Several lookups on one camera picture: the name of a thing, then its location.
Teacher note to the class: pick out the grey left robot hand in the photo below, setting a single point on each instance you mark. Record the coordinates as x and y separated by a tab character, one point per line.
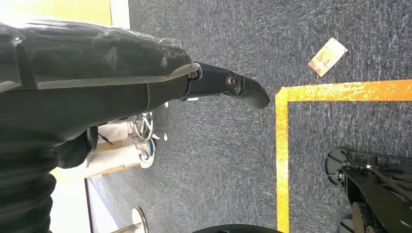
96	77

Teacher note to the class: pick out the person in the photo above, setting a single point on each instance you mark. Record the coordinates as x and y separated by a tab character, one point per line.
128	144

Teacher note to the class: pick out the white and orange card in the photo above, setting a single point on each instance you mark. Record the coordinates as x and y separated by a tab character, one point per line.
327	56

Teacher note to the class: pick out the ribbed grey left arm sleeve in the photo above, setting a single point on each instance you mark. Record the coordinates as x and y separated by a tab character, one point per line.
22	186

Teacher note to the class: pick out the round metal stand base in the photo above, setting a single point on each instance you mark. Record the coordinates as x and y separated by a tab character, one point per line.
139	221

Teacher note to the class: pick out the yellow floor tape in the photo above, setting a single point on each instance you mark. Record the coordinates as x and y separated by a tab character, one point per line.
282	135

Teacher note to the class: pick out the black rounded robot part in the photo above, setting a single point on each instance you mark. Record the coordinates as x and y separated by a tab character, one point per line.
236	229

